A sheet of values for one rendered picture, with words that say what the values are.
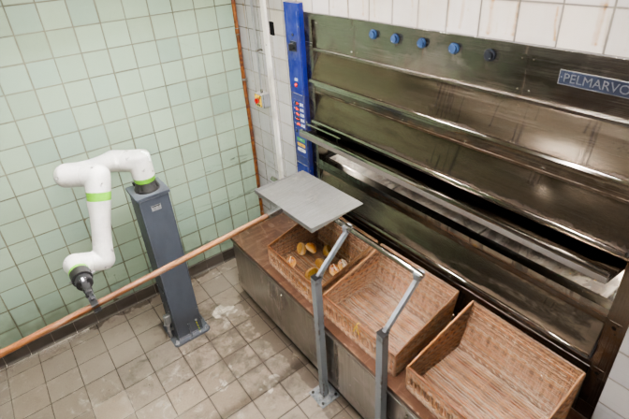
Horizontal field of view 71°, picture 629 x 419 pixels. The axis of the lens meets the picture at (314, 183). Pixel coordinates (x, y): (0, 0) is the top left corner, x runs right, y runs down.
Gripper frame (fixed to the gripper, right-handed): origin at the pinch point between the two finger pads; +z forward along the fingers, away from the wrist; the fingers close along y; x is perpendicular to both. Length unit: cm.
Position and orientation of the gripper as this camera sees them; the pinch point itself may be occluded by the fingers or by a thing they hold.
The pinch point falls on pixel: (95, 304)
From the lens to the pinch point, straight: 223.8
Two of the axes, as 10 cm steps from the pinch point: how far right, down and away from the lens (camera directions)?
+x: -7.8, 3.9, -4.9
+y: 0.9, 8.4, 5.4
